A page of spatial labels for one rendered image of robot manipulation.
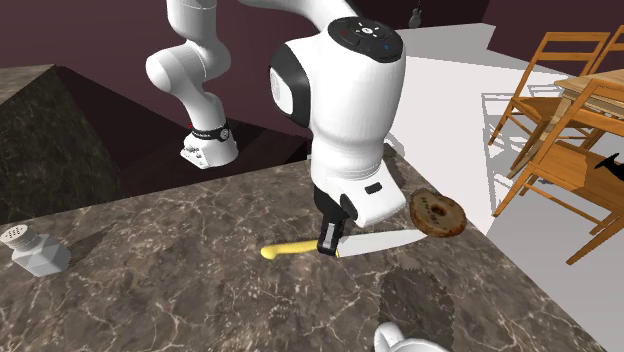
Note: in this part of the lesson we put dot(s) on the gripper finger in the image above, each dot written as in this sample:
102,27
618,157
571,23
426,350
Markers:
330,239

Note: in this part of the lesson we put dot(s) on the dark guitar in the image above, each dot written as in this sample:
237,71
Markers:
415,18

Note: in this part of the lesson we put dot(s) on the brown bagel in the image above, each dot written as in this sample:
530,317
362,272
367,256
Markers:
429,222

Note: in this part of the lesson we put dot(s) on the dark maroon robot stand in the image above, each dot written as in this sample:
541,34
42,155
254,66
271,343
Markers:
146,146

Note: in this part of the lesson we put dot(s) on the white mug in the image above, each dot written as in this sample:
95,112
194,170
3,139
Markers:
390,339

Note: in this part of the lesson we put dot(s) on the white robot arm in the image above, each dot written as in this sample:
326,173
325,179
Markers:
356,112

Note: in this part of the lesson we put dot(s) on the wooden dining table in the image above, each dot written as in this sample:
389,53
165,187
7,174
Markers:
604,88

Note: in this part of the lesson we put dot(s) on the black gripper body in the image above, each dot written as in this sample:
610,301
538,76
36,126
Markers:
331,204

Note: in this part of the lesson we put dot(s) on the white salt shaker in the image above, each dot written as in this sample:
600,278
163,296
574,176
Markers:
41,253

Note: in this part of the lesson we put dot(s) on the wooden chair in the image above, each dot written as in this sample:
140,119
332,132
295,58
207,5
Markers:
536,107
615,44
565,168

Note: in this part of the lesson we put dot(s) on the black figure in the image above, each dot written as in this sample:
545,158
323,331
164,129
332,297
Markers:
615,166

